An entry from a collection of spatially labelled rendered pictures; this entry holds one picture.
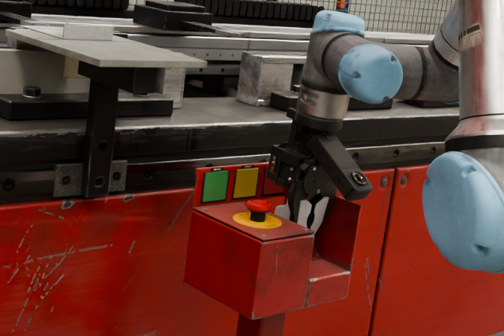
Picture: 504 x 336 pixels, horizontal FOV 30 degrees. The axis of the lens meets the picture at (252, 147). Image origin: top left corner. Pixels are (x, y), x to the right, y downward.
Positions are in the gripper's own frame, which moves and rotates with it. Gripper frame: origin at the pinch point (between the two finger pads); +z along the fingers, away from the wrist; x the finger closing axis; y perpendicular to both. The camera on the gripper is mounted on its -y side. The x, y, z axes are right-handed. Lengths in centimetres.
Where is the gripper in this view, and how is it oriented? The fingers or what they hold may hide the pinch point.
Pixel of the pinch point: (302, 244)
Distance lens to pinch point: 145.1
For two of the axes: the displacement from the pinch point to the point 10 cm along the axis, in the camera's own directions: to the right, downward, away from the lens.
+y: -6.5, -3.2, 6.9
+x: -7.3, 0.5, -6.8
